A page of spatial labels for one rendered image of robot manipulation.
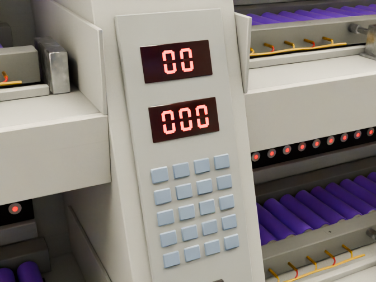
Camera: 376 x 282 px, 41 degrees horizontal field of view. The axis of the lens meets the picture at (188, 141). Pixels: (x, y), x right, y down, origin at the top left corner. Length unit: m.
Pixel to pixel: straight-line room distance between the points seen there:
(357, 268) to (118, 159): 0.26
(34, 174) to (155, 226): 0.08
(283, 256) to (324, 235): 0.05
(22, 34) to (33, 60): 0.14
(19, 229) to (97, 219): 0.11
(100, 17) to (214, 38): 0.07
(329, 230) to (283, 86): 0.18
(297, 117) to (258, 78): 0.04
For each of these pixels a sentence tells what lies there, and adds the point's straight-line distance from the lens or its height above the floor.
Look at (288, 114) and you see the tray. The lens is 0.37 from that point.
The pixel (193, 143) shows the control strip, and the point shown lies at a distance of 0.32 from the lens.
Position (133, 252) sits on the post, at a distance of 0.32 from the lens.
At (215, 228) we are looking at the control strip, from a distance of 0.33.
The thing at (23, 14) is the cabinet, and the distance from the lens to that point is 0.50.
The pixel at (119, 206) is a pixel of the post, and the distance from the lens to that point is 0.32.
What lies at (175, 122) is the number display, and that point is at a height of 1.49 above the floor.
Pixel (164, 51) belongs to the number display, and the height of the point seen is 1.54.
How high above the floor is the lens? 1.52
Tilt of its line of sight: 7 degrees down
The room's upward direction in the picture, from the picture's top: 7 degrees counter-clockwise
